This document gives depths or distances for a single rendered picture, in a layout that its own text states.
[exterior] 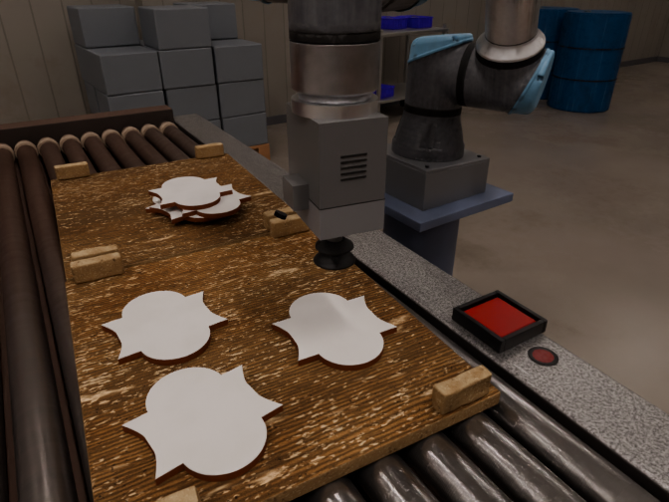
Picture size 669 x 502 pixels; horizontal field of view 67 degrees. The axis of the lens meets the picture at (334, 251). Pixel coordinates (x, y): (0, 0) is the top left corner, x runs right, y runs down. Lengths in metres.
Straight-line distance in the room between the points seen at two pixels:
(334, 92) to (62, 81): 4.14
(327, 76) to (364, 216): 0.13
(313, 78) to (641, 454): 0.42
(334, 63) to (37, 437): 0.41
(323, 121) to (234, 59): 3.42
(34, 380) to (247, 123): 3.45
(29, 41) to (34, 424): 4.02
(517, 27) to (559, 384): 0.59
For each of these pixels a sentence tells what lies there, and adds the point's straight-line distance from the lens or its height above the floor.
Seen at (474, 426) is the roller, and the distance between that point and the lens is 0.51.
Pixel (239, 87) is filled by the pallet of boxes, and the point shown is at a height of 0.58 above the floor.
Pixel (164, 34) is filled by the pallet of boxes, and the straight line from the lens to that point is 3.65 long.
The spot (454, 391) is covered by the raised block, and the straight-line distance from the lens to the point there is 0.47.
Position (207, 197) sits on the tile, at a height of 0.97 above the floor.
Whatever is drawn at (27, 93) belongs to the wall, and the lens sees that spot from 4.50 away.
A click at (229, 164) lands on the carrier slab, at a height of 0.94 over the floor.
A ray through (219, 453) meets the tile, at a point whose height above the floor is 0.94.
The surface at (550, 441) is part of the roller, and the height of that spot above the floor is 0.92.
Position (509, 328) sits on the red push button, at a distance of 0.61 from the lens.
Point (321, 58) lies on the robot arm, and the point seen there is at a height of 1.22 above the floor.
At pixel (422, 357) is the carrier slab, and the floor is 0.94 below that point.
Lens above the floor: 1.28
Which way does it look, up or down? 28 degrees down
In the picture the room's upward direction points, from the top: straight up
